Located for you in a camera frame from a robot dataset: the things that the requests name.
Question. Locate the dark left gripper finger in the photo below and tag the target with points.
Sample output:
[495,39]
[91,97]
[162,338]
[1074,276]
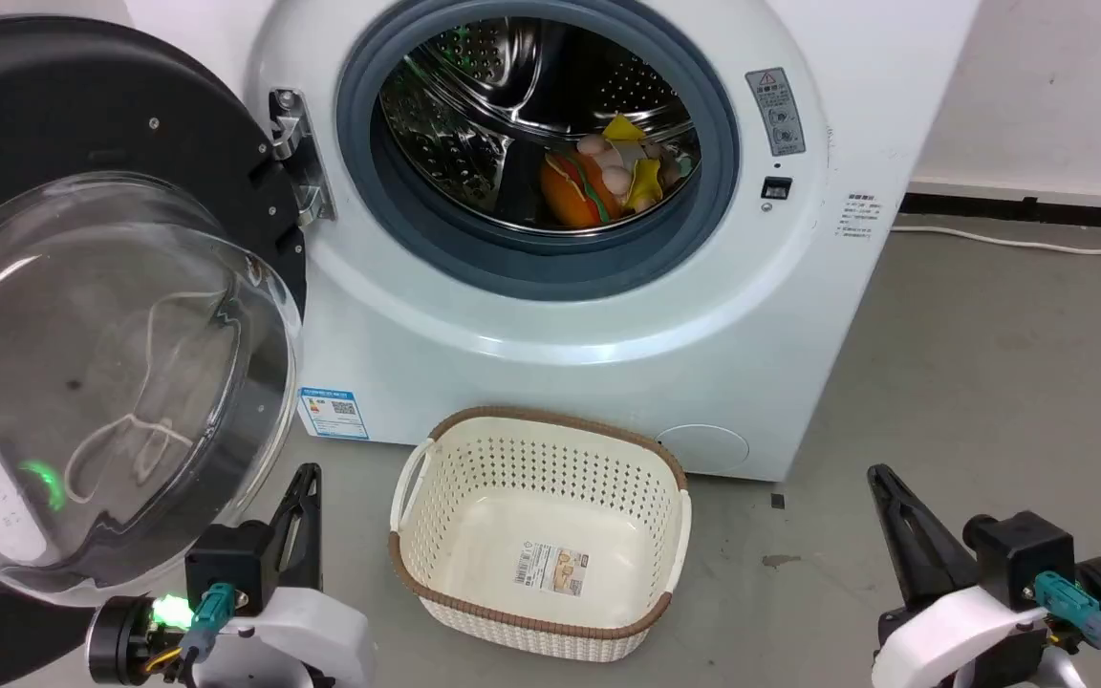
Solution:
[312,545]
[281,545]

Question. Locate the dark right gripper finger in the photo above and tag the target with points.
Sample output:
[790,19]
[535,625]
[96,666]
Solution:
[899,545]
[947,554]

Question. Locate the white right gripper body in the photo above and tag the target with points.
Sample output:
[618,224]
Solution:
[952,640]

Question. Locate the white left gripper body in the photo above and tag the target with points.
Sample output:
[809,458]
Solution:
[312,635]

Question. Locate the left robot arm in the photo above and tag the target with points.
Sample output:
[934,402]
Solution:
[120,640]

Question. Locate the white front-load washing machine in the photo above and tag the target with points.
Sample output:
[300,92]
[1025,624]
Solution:
[531,382]

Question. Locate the metal door hinge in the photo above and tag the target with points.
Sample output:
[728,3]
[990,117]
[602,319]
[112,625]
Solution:
[300,162]

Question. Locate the black washer door glass bowl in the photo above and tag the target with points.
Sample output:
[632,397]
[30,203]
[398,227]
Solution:
[82,105]

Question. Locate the blue energy label sticker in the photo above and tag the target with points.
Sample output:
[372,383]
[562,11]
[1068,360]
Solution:
[333,413]

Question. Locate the cream plastic laundry basket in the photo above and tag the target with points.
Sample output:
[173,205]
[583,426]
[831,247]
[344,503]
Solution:
[474,573]

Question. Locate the round white filter cover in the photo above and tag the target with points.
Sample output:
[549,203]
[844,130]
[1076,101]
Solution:
[703,449]

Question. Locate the paper product label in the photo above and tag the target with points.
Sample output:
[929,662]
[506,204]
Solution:
[549,568]

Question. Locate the small white text sticker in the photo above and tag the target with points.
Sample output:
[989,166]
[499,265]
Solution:
[860,216]

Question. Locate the black baseboard strip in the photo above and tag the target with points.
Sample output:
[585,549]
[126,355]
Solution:
[1038,211]

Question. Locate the orange burger plush toy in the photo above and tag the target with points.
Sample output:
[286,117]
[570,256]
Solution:
[572,196]

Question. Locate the grey warning label sticker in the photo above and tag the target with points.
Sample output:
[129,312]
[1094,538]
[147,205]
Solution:
[776,111]

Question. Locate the stainless steel washer drum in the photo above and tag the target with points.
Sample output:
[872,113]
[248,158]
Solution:
[474,105]

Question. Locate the yellow and white doll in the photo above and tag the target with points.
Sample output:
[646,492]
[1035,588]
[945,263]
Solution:
[635,158]

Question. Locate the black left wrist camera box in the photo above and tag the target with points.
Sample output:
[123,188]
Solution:
[230,564]

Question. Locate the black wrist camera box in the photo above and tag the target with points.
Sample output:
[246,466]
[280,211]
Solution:
[230,564]
[1024,554]

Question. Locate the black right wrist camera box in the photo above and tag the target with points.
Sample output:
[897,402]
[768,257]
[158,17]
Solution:
[1024,554]

